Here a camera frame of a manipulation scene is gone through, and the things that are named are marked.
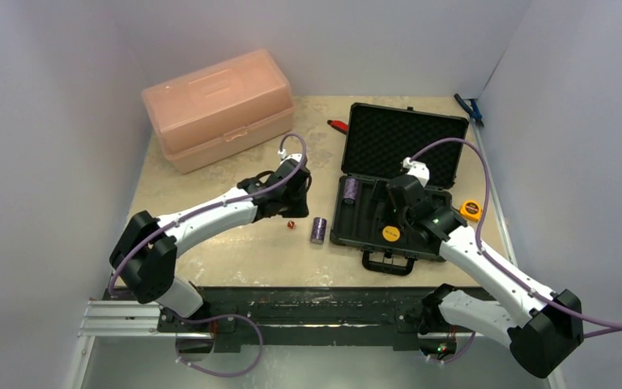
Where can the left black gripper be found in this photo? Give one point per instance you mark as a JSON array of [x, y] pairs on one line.
[[300, 211]]

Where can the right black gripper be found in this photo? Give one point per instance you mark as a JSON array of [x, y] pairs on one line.
[[397, 203]]

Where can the purple poker chip stack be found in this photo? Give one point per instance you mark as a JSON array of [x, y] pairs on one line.
[[350, 190]]

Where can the yellow big blind button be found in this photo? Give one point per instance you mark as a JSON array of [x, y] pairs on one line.
[[391, 233]]

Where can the black foam-lined carry case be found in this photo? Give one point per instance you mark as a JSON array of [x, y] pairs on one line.
[[378, 140]]

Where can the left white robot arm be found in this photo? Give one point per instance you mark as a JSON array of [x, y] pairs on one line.
[[145, 256]]

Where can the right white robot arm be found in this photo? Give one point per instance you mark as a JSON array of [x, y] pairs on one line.
[[531, 320]]

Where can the yellow tape measure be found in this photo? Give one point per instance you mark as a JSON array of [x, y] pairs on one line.
[[471, 210]]

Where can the pink plastic storage box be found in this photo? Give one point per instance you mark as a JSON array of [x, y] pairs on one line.
[[221, 110]]

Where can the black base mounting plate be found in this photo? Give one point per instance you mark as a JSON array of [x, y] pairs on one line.
[[338, 316]]

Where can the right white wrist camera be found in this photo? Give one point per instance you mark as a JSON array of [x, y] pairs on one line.
[[416, 169]]

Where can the red-handled tool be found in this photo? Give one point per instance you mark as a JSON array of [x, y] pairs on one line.
[[338, 125]]

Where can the blue-handled pliers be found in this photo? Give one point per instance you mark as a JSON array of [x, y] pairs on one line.
[[471, 108]]

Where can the aluminium extrusion rail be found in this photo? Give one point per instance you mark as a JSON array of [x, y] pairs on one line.
[[115, 319]]

